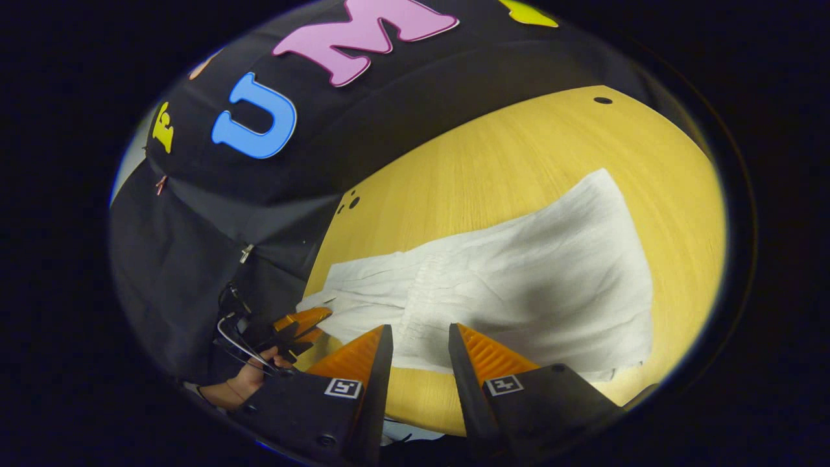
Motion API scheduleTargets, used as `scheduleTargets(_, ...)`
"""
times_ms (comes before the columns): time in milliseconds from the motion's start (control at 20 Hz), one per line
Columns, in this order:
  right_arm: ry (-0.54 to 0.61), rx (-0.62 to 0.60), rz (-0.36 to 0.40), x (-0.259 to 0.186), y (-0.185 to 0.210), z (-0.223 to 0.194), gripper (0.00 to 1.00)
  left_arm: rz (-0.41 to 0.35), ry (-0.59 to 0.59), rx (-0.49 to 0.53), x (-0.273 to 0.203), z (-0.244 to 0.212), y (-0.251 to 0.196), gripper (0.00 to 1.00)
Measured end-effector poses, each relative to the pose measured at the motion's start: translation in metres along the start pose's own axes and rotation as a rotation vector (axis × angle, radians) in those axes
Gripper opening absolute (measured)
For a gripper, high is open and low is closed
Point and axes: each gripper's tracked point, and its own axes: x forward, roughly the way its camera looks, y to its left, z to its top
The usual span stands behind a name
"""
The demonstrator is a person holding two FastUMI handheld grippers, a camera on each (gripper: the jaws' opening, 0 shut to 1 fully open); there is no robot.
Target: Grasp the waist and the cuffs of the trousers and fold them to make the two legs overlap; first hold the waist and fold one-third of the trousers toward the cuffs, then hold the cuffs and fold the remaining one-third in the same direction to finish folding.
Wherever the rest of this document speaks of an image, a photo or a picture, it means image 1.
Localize black backdrop cloth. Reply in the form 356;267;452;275
109;0;714;390

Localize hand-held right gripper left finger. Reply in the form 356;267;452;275
233;324;394;467

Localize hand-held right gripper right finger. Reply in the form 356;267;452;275
449;323;626;464

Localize white jeans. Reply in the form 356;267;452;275
296;169;654;382

